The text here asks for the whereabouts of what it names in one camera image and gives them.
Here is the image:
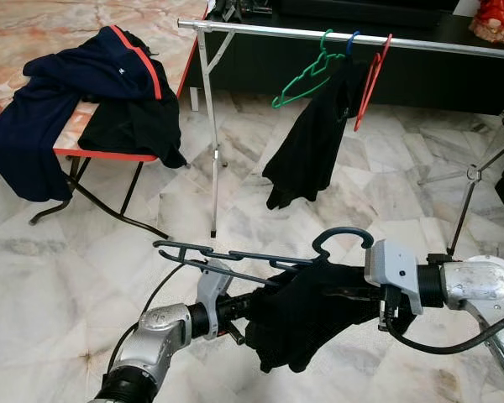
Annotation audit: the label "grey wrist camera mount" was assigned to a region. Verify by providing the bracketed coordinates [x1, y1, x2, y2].
[364, 239, 425, 316]
[196, 260, 234, 316]

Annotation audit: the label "navy sweater with red stripe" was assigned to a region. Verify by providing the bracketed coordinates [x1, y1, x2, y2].
[0, 24, 165, 202]

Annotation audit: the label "dark plastic hanger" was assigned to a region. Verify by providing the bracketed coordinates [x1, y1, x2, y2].
[153, 227, 375, 290]

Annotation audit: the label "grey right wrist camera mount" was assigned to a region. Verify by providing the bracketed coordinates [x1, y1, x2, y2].
[364, 239, 425, 316]

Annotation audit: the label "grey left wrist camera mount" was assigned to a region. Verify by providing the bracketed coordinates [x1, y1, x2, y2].
[196, 260, 234, 316]

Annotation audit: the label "red plastic hanger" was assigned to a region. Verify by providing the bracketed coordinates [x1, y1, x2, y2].
[353, 34, 394, 133]

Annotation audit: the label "blue plastic hanger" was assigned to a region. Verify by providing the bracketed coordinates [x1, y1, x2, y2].
[346, 31, 364, 58]

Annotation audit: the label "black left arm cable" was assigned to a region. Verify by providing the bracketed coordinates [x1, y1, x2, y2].
[108, 262, 190, 374]

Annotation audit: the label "silver metal clothes rack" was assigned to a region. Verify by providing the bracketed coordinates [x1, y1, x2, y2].
[176, 17, 504, 257]

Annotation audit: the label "black television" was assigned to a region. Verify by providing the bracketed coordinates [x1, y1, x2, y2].
[273, 0, 459, 18]

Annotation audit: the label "dark metal table legs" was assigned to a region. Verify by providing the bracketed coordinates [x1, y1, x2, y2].
[29, 155, 171, 240]

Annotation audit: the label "black television stand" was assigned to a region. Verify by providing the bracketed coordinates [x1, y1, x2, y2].
[183, 0, 504, 114]

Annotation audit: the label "green plastic hanger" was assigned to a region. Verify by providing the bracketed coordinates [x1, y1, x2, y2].
[271, 29, 347, 110]

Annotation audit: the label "black garment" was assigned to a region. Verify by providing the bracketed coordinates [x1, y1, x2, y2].
[77, 29, 188, 169]
[262, 55, 375, 211]
[245, 260, 404, 374]

